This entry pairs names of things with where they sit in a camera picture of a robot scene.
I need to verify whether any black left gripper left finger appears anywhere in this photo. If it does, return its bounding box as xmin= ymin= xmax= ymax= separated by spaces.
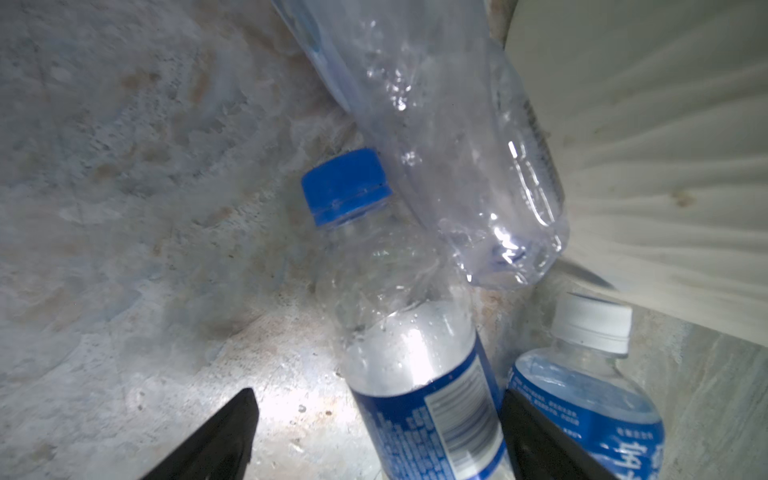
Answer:
xmin=142 ymin=388 xmax=259 ymax=480

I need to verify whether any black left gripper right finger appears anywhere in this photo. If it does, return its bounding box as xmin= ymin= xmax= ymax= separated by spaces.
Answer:
xmin=500 ymin=389 xmax=616 ymax=480

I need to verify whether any clear bottle blue striped label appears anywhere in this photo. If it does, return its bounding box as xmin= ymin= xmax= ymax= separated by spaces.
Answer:
xmin=301 ymin=149 xmax=513 ymax=479

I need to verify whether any clear bottle white cap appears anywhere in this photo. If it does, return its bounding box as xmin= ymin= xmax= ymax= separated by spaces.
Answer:
xmin=275 ymin=1 xmax=569 ymax=289

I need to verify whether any cream ribbed trash bin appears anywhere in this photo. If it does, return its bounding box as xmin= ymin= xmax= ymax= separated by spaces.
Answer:
xmin=506 ymin=1 xmax=767 ymax=345

